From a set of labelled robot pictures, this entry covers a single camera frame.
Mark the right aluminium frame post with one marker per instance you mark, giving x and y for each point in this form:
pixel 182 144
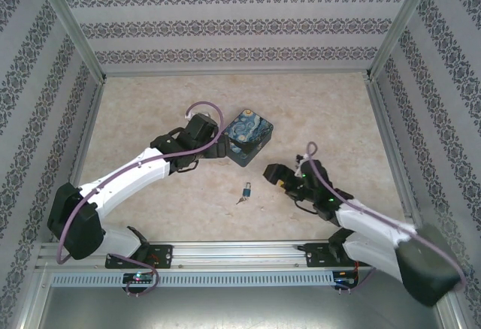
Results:
pixel 402 25

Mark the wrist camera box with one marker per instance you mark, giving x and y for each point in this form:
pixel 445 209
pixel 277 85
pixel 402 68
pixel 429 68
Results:
pixel 299 157
pixel 203 113

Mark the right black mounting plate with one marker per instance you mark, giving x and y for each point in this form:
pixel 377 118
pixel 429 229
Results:
pixel 313 255

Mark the controller circuit board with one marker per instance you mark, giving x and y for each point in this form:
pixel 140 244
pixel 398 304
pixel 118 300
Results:
pixel 139 277
pixel 343 281

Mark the grey sheet metal panel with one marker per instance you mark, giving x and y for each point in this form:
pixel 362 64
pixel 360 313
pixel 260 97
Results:
pixel 240 306

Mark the left controller circuit board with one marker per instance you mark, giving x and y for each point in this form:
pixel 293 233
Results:
pixel 139 277

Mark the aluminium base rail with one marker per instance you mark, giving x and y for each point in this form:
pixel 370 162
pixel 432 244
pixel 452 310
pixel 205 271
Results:
pixel 240 254

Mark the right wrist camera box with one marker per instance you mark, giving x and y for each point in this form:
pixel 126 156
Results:
pixel 299 157

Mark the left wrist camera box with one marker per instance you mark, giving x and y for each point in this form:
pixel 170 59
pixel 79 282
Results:
pixel 203 113

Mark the black mounting plate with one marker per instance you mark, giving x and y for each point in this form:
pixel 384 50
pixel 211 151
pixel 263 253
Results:
pixel 165 255
pixel 313 255

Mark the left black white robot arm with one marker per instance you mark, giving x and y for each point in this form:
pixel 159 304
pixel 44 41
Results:
pixel 124 178

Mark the aluminium frame post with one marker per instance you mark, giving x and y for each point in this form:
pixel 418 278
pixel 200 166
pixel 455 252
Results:
pixel 402 25
pixel 71 25

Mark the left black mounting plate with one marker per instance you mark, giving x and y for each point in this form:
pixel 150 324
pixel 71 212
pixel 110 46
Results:
pixel 165 255

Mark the left aluminium frame post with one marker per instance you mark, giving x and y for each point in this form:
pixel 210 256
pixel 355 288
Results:
pixel 71 25

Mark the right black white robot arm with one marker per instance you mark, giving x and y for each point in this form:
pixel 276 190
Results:
pixel 376 227

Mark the small blue padlock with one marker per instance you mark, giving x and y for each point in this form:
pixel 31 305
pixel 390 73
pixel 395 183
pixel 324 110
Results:
pixel 247 192

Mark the starry night tin box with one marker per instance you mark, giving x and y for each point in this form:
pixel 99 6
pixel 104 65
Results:
pixel 251 133

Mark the right controller circuit board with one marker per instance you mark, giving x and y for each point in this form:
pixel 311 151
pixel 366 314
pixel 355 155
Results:
pixel 343 281

